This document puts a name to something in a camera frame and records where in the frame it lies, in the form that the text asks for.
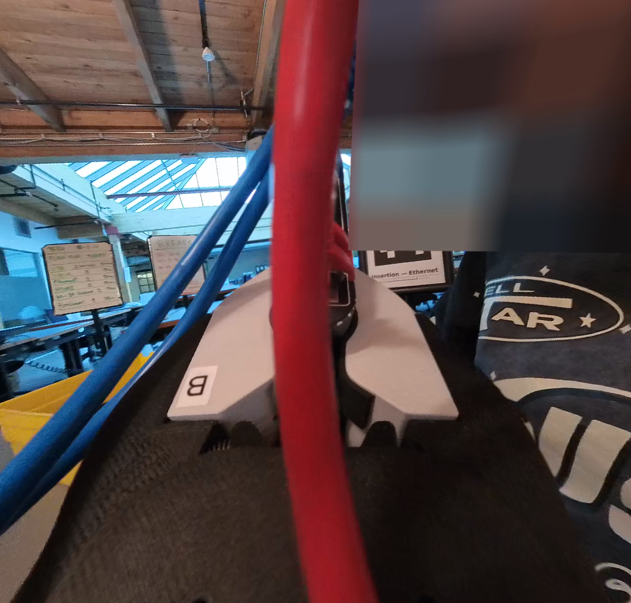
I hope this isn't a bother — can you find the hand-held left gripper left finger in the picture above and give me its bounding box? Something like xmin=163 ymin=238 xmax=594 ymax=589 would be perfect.
xmin=167 ymin=269 xmax=282 ymax=436

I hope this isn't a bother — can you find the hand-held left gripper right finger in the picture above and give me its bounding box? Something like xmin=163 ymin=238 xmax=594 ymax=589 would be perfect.
xmin=340 ymin=270 xmax=460 ymax=447

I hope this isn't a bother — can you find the black ethernet adapter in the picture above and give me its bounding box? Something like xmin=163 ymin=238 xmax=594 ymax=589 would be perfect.
xmin=329 ymin=157 xmax=358 ymax=340

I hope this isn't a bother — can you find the red ethernet cable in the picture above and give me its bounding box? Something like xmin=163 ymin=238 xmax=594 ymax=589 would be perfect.
xmin=270 ymin=0 xmax=380 ymax=603

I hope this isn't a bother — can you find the small whiteboard on stand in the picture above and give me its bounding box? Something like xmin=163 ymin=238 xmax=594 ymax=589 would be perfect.
xmin=147 ymin=235 xmax=208 ymax=296

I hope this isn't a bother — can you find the large whiteboard on stand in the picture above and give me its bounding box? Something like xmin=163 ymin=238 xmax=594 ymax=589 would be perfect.
xmin=42 ymin=241 xmax=124 ymax=357

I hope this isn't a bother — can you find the long work table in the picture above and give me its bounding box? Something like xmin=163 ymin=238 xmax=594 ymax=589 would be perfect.
xmin=0 ymin=307 xmax=134 ymax=362

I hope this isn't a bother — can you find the yellow plastic bin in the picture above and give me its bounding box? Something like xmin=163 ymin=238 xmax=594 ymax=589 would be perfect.
xmin=0 ymin=352 xmax=153 ymax=485

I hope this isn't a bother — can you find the blue ethernet cable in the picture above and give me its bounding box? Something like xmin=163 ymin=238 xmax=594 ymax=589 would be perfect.
xmin=0 ymin=46 xmax=357 ymax=535

